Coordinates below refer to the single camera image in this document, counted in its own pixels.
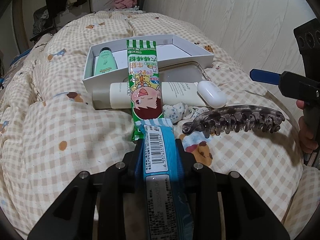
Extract grey translucent hair claw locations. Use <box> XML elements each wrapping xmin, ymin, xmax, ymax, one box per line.
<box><xmin>182</xmin><ymin>105</ymin><xmax>285</xmax><ymax>138</ymax></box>

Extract white earbuds case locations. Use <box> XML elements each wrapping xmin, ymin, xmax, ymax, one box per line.
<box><xmin>197</xmin><ymin>80</ymin><xmax>227</xmax><ymax>109</ymax></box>

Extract white body lotion tube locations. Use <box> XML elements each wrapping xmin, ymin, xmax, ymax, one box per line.
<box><xmin>92</xmin><ymin>81</ymin><xmax>209</xmax><ymax>110</ymax></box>

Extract green cartoon candy packet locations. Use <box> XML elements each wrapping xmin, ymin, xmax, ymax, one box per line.
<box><xmin>126</xmin><ymin>39</ymin><xmax>164</xmax><ymax>142</ymax></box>

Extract green hand cream tube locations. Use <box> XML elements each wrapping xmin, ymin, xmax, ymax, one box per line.
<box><xmin>93</xmin><ymin>47</ymin><xmax>117</xmax><ymax>76</ymax></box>

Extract person's right hand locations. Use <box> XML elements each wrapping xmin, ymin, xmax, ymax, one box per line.
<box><xmin>298</xmin><ymin>116</ymin><xmax>318</xmax><ymax>154</ymax></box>

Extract white cardboard box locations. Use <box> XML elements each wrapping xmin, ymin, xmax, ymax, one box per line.
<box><xmin>83</xmin><ymin>34</ymin><xmax>214</xmax><ymax>93</ymax></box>

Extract beige checkered duvet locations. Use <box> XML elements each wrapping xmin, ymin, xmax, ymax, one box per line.
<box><xmin>1</xmin><ymin>11</ymin><xmax>319</xmax><ymax>238</ymax></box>

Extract pink clothes pile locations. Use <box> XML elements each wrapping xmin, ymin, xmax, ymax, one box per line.
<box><xmin>114</xmin><ymin>0</ymin><xmax>137</xmax><ymax>9</ymax></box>

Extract black chair with clothes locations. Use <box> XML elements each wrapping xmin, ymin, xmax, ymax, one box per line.
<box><xmin>29</xmin><ymin>6</ymin><xmax>55</xmax><ymax>43</ymax></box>

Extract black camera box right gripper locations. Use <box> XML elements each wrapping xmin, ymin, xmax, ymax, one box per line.
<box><xmin>293</xmin><ymin>18</ymin><xmax>320</xmax><ymax>82</ymax></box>

